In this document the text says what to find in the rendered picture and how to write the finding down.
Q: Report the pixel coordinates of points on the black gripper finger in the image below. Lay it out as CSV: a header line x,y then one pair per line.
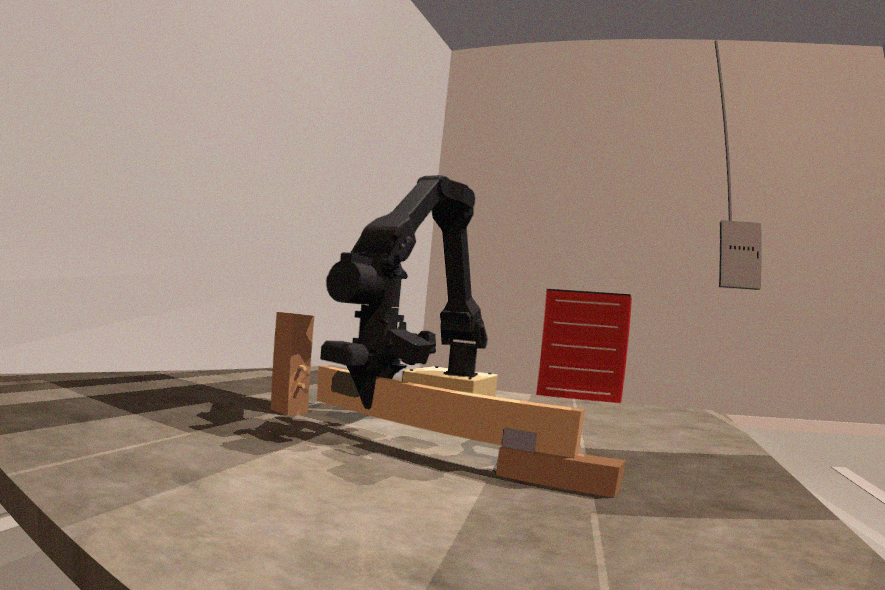
x,y
364,378
390,370

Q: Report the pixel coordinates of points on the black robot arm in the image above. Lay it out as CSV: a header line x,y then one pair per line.
x,y
371,274

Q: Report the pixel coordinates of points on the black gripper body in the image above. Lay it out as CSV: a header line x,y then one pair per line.
x,y
362,350

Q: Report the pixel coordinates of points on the long wooden bed rail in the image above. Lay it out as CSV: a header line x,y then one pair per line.
x,y
476,417

